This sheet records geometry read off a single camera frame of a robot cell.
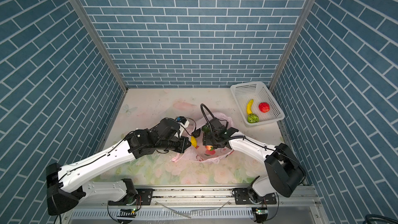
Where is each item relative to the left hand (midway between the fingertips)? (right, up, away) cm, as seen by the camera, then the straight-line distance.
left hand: (195, 147), depth 69 cm
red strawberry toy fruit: (+44, +17, +33) cm, 57 cm away
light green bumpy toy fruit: (+34, +10, +27) cm, 45 cm away
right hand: (+6, -2, +18) cm, 19 cm away
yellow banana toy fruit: (+34, +17, +37) cm, 53 cm away
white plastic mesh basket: (+32, +27, +47) cm, 63 cm away
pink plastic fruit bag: (+2, -9, +18) cm, 20 cm away
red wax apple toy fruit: (+7, -7, +18) cm, 20 cm away
